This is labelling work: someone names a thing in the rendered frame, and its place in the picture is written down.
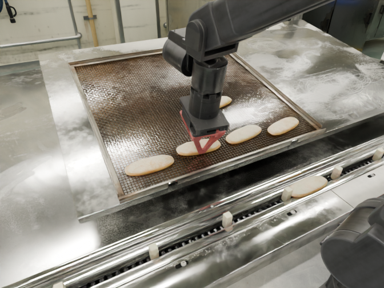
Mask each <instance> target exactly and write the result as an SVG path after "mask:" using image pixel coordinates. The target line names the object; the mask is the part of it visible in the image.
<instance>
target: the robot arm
mask: <svg viewBox="0 0 384 288"><path fill-rule="evenodd" d="M332 1H335V0H216V1H211V2H208V3H206V4H205V5H203V6H202V7H200V8H199V9H197V10H196V11H194V12H193V13H192V14H191V15H190V17H189V20H188V23H187V26H186V27H185V28H181V29H176V30H170V31H169V33H168V39H167V40H166V42H165V44H164V46H163V49H162V55H163V58H164V60H165V61H166V62H168V63H169V64H171V65H172V66H173V67H174V68H176V69H177V70H178V71H180V72H181V73H182V74H183V75H185V76H187V77H191V88H190V95H188V96H184V97H180V100H179V104H182V106H183V107H182V110H181V111H180V115H181V117H182V120H183V122H184V124H185V126H186V128H187V130H188V133H189V135H190V137H191V140H192V141H193V142H194V144H195V146H196V149H197V151H198V154H203V153H205V152H207V150H208V149H209V148H210V146H211V145H212V144H213V143H214V142H215V141H217V140H218V139H220V137H221V136H223V135H224V134H225V132H226V130H228V128H229V124H230V123H229V121H228V120H227V118H226V117H225V116H224V114H223V112H222V111H221V110H220V108H219V107H220V103H221V97H222V92H223V86H224V82H225V76H226V70H227V64H228V60H227V58H226V57H225V56H224V55H228V54H231V53H235V52H237V50H238V45H239V42H241V41H244V40H246V39H248V38H251V37H252V36H253V35H256V34H258V33H260V32H263V31H265V30H266V29H269V28H270V27H272V26H275V25H277V24H279V23H282V22H284V21H287V20H289V19H292V18H294V17H296V16H299V15H301V14H304V13H306V12H308V11H311V10H313V9H316V8H318V7H320V6H323V5H325V4H327V3H330V2H332ZM209 136H211V137H210V139H209V140H208V142H207V143H206V144H205V146H204V147H203V148H201V144H200V142H199V141H200V140H201V138H204V137H209ZM320 245H321V257H322V260H323V262H324V264H325V266H326V268H327V269H328V271H329V272H330V273H331V274H330V276H329V278H328V280H327V281H326V282H325V283H324V284H322V285H321V286H320V287H319V288H384V198H369V199H367V200H365V201H363V202H361V203H360V204H358V205H357V206H356V207H355V208H354V209H353V210H352V211H351V212H350V214H349V215H348V217H347V218H346V219H345V220H344V221H343V222H340V223H339V224H338V227H337V228H336V229H335V230H334V232H333V233H332V234H331V235H330V236H328V235H327V236H326V237H325V238H324V239H323V240H322V241H321V242H320Z"/></svg>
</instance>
